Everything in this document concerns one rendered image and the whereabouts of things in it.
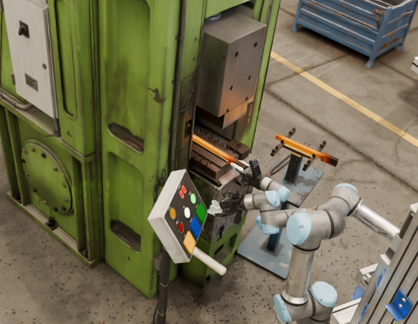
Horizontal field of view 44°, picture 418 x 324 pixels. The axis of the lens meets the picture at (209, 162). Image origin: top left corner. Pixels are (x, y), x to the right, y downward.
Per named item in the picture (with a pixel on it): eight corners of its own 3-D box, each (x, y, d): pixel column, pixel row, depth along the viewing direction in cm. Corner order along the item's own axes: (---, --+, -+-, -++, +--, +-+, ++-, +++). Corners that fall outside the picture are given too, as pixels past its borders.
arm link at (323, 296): (336, 317, 225) (345, 299, 217) (308, 323, 221) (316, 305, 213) (324, 295, 234) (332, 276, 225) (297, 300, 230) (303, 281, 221)
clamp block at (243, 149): (249, 155, 306) (251, 147, 302) (240, 162, 301) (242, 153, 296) (233, 146, 311) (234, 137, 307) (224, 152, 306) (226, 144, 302)
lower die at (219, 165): (236, 164, 298) (238, 153, 293) (215, 181, 286) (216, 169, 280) (182, 132, 317) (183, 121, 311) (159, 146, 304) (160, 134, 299)
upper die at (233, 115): (245, 114, 276) (248, 99, 270) (222, 129, 263) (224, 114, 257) (186, 82, 294) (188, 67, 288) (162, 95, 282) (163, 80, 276)
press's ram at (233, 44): (263, 90, 278) (277, 20, 253) (218, 117, 254) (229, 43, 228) (203, 60, 297) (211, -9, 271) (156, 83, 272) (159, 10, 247)
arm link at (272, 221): (289, 231, 233) (285, 207, 235) (266, 234, 230) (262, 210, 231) (282, 231, 241) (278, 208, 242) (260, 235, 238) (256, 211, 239)
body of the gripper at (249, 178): (239, 181, 286) (257, 192, 280) (242, 170, 280) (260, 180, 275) (247, 175, 290) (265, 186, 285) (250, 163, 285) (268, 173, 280)
